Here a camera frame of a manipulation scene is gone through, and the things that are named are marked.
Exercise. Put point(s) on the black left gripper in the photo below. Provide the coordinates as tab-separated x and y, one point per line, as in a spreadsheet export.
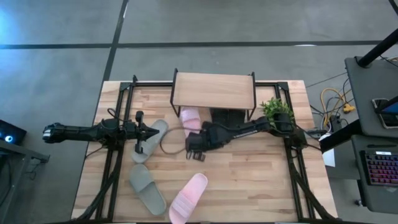
139	132

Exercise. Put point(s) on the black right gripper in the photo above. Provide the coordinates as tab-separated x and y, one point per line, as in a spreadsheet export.
214	137

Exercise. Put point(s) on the grey rubber slide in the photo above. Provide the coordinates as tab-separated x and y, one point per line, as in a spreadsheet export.
155	137
146	189

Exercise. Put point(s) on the pink rubber slide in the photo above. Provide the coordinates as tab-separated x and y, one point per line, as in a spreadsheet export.
190	119
188	199

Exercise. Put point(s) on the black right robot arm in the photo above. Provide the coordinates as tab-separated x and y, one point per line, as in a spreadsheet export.
248	130

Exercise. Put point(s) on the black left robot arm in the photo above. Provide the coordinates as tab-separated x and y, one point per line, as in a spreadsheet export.
77	132

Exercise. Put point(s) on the black rubber slide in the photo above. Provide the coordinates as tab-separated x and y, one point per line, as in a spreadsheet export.
237	116

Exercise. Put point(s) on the green plant in white pot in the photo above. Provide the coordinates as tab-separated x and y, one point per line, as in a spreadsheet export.
275	109

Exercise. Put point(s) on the grey metal stand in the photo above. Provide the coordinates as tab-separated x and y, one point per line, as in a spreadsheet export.
18	155

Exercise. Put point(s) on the white paper sheet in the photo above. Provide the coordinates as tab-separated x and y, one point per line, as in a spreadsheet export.
329	155

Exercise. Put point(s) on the black box with blue light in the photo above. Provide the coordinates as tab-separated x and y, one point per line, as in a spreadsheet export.
11	132

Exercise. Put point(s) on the black power strip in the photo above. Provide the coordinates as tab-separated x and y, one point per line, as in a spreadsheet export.
335	123

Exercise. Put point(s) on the black desk beam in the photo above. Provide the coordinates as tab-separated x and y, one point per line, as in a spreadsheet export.
340	137

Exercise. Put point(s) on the grey desk with pole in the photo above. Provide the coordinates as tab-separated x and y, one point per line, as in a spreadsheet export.
363	93

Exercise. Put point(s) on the grey desk with keyboard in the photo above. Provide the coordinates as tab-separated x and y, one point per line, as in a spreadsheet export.
373	199

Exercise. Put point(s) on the black keyboard with coloured lights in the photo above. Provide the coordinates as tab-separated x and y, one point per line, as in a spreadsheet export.
381	169

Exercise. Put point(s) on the black tablet with screen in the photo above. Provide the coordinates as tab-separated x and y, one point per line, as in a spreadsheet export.
387	115

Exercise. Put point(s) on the black round pole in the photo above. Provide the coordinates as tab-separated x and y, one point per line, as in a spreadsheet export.
376	49

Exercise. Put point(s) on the wooden shelf with black frame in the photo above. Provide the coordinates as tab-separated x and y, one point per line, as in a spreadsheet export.
214	90

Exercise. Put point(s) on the black metal table frame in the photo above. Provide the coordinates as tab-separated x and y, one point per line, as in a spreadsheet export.
295	174

